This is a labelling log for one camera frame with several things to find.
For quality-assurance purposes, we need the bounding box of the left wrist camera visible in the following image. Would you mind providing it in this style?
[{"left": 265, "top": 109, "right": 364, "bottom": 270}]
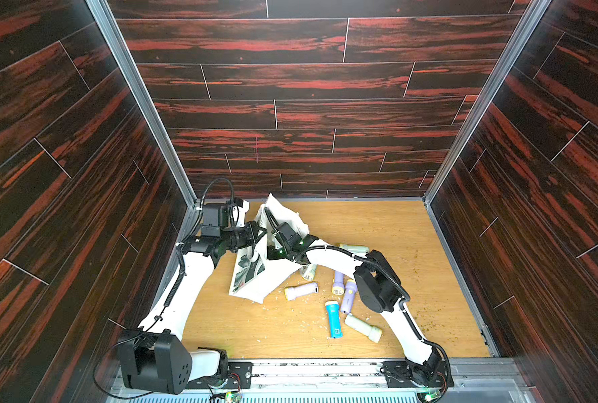
[{"left": 203, "top": 197, "right": 250, "bottom": 228}]

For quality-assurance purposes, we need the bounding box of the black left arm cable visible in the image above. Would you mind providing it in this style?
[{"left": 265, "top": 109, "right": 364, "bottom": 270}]
[{"left": 93, "top": 175, "right": 237, "bottom": 401}]

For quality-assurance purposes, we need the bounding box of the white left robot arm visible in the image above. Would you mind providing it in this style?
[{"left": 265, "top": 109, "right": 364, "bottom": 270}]
[{"left": 117, "top": 221, "right": 266, "bottom": 395}]

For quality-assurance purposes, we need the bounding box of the pale green flashlight top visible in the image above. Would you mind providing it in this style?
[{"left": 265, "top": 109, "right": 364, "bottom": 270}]
[{"left": 337, "top": 243, "right": 370, "bottom": 255}]

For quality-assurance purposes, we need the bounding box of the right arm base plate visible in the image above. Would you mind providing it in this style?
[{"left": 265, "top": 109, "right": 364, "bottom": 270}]
[{"left": 380, "top": 359, "right": 455, "bottom": 389}]

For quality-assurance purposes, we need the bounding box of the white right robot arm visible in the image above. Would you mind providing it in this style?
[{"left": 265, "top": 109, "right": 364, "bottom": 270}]
[{"left": 270, "top": 223, "right": 454, "bottom": 392}]

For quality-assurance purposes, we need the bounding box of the pale green flashlight bottom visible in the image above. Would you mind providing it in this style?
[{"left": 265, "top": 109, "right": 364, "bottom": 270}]
[{"left": 344, "top": 314, "right": 382, "bottom": 344}]

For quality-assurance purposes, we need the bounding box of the blue flashlight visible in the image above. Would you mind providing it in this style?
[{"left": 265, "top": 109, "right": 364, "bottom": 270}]
[{"left": 325, "top": 301, "right": 343, "bottom": 339}]

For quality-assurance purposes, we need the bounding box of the lilac flashlight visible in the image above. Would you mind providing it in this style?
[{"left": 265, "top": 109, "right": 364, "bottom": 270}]
[
  {"left": 340, "top": 280, "right": 358, "bottom": 315},
  {"left": 331, "top": 271, "right": 345, "bottom": 296},
  {"left": 284, "top": 282, "right": 319, "bottom": 301}
]

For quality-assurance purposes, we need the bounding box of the white floral tote bag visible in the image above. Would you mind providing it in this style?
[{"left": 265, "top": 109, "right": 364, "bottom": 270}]
[{"left": 228, "top": 193, "right": 309, "bottom": 304}]

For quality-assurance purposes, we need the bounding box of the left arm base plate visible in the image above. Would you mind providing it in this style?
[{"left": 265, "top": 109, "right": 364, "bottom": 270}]
[{"left": 186, "top": 361, "right": 254, "bottom": 390}]

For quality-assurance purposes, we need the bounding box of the pale green flashlight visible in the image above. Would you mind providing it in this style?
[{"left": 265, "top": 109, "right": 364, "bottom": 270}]
[
  {"left": 300, "top": 264, "right": 317, "bottom": 281},
  {"left": 337, "top": 243, "right": 370, "bottom": 255},
  {"left": 344, "top": 314, "right": 382, "bottom": 344}
]

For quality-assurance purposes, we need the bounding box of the black corrugated right cable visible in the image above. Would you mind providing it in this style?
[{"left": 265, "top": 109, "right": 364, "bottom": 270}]
[{"left": 264, "top": 206, "right": 454, "bottom": 384}]

